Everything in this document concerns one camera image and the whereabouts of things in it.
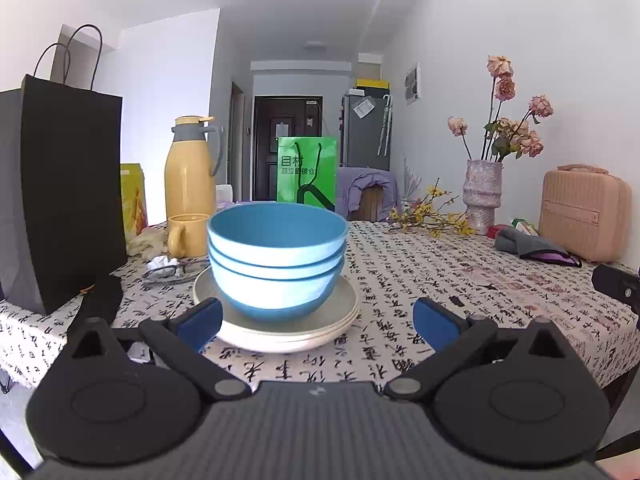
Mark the colourful snack packet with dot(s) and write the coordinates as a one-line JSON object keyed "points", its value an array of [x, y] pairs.
{"points": [[525, 226]]}

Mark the bunch of dried roses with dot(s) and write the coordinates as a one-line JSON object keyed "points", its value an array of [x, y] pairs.
{"points": [[505, 87]]}

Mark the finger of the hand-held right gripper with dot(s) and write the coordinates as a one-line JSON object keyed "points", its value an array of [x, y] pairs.
{"points": [[620, 287]]}

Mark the yellow flower branch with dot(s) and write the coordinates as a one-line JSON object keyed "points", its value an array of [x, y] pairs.
{"points": [[435, 217]]}

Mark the pink hard case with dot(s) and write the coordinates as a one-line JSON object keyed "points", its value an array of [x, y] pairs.
{"points": [[585, 210]]}

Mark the yellow thermos jug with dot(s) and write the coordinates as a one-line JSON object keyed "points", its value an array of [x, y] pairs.
{"points": [[187, 175]]}

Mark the grey refrigerator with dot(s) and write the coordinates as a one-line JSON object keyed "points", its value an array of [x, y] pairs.
{"points": [[360, 135]]}

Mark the purple pouch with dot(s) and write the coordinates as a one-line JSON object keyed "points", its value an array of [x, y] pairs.
{"points": [[560, 258]]}

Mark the black paper bag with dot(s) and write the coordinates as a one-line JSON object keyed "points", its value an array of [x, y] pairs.
{"points": [[60, 185]]}

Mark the white wall panel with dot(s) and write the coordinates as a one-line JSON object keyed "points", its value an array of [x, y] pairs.
{"points": [[411, 85]]}

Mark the crumpled white tissue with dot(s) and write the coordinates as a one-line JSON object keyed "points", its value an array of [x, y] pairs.
{"points": [[160, 261]]}

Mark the white folded umbrella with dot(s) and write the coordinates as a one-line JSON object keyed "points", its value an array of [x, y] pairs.
{"points": [[385, 125]]}

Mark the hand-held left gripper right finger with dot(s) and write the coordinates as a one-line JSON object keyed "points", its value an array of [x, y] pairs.
{"points": [[435, 325]]}

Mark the blue bowl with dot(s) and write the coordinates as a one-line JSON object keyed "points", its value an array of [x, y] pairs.
{"points": [[277, 227], [275, 300], [275, 271]]}

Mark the white plastic container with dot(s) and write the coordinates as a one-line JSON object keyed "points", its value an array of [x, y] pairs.
{"points": [[223, 194]]}

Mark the wooden chair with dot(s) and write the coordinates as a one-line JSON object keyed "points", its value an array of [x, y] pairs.
{"points": [[375, 205]]}

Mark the yellow box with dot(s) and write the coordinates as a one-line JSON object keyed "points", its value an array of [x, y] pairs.
{"points": [[371, 83]]}

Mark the grey cloth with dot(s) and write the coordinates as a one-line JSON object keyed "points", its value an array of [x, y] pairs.
{"points": [[530, 245]]}

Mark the dark brown entrance door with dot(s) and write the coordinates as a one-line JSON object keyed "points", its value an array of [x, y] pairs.
{"points": [[265, 160]]}

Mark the clear-framed glasses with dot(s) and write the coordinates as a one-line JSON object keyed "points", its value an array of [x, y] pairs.
{"points": [[165, 272]]}

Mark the interior side door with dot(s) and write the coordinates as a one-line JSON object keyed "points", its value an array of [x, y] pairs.
{"points": [[237, 140]]}

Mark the yellow mug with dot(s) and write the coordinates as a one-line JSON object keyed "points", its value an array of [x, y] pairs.
{"points": [[192, 237]]}

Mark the purple jacket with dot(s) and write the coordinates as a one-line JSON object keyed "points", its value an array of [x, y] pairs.
{"points": [[360, 185]]}

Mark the white rubber gloves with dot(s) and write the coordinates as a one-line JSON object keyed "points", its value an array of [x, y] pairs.
{"points": [[145, 242]]}

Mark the cream plate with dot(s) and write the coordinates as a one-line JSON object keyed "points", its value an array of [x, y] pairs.
{"points": [[320, 336], [290, 346], [202, 287]]}

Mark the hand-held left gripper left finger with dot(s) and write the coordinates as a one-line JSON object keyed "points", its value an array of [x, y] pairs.
{"points": [[200, 325]]}

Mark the yellow-green box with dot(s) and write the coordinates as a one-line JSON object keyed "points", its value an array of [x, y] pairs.
{"points": [[132, 200]]}

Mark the black glasses case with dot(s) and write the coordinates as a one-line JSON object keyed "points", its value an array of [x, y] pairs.
{"points": [[100, 300]]}

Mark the green paper bag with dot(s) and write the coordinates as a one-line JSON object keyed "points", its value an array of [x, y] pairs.
{"points": [[305, 170]]}

